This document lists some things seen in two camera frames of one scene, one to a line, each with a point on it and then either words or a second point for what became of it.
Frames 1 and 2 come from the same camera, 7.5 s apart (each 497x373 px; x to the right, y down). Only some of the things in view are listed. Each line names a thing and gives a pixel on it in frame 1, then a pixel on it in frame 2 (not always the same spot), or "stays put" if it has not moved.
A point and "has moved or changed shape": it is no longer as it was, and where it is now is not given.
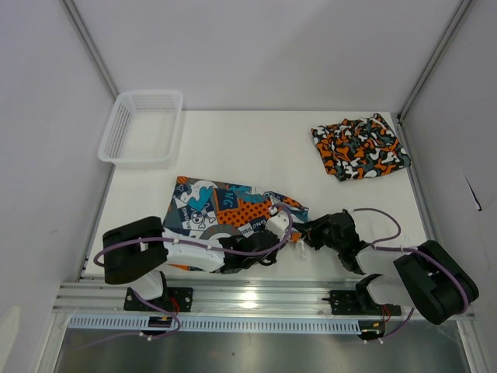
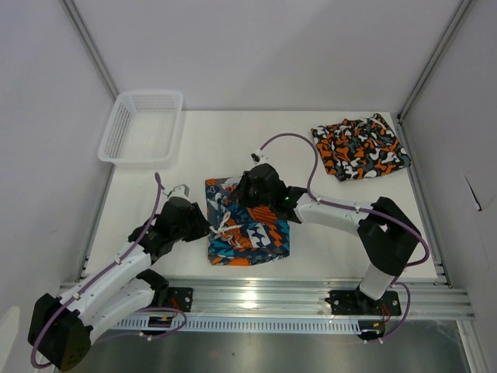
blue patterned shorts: x=209 y=210 has moved or changed shape
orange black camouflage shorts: x=359 y=148 stays put
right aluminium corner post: x=463 y=9 stays put
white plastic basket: x=143 y=130 stays put
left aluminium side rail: x=97 y=223 stays put
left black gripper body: x=270 y=256 -> x=193 y=228
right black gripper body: x=322 y=235 -> x=248 y=196
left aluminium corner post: x=83 y=32 stays put
